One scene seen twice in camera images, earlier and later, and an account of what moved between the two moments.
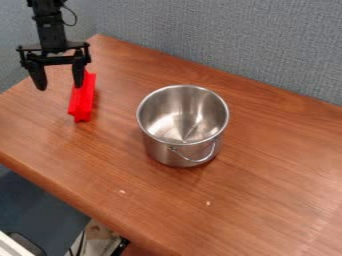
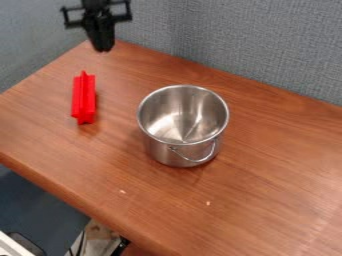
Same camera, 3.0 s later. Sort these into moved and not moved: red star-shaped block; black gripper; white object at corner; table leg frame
Moved: black gripper
Not moved: white object at corner; red star-shaped block; table leg frame
